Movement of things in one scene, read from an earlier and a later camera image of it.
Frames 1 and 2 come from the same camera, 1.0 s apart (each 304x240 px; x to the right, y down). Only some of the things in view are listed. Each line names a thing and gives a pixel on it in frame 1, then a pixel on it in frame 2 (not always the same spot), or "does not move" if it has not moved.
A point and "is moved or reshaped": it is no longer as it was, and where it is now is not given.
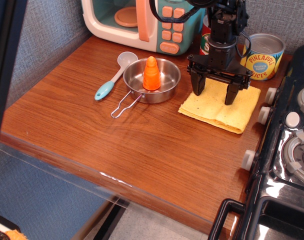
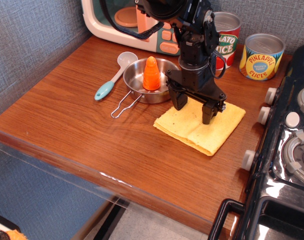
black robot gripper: [220, 65] to [200, 84]
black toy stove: [278, 172] does not move
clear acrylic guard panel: [42, 195] does not move
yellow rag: [210, 104] is moved or reshaped
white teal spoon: [124, 59] does not move
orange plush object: [14, 234] does not move
